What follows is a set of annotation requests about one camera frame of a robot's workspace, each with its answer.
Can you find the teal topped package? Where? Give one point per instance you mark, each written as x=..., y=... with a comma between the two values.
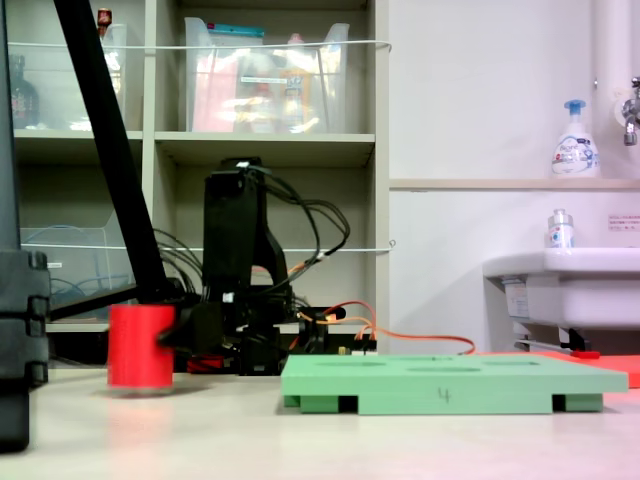
x=235, y=32

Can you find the red capped bottle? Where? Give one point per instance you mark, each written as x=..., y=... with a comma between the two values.
x=104, y=20

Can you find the red cylinder block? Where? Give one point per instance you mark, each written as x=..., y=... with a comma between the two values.
x=137, y=350

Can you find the clear file tray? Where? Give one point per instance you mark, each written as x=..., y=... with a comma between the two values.
x=75, y=260

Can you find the white sink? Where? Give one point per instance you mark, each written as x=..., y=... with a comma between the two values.
x=590, y=290

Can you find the small clear sanitizer bottle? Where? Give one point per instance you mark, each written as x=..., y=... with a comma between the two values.
x=560, y=232

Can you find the dark grey upright panel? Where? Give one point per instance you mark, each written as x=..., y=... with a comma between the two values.
x=7, y=150

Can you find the metal faucet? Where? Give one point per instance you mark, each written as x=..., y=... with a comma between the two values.
x=631, y=115

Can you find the notched black stack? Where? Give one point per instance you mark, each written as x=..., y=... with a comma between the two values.
x=20, y=325

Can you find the green shape sorter board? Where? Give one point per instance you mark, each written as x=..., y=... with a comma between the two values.
x=450, y=387

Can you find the dark glass bottle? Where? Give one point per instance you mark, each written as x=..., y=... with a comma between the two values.
x=22, y=100

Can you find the small circuit board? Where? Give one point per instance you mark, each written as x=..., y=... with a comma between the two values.
x=357, y=351

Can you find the red flat mat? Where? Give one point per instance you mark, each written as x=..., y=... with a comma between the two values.
x=620, y=367

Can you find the pink box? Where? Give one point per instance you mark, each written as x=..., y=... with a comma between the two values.
x=212, y=100

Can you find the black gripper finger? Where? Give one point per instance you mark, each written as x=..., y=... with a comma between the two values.
x=179, y=337

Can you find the metal sink bracket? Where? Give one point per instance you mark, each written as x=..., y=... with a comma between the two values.
x=550, y=342

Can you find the red lettered wall label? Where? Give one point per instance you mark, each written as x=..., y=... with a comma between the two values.
x=625, y=222

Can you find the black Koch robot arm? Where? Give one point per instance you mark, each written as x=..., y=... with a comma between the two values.
x=227, y=225

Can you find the large clear storage bin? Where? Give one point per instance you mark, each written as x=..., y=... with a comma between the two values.
x=265, y=100

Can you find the white blue soap bottle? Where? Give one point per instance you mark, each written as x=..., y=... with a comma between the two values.
x=575, y=150

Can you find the beige shelf unit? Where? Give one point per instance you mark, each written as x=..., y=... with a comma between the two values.
x=300, y=147

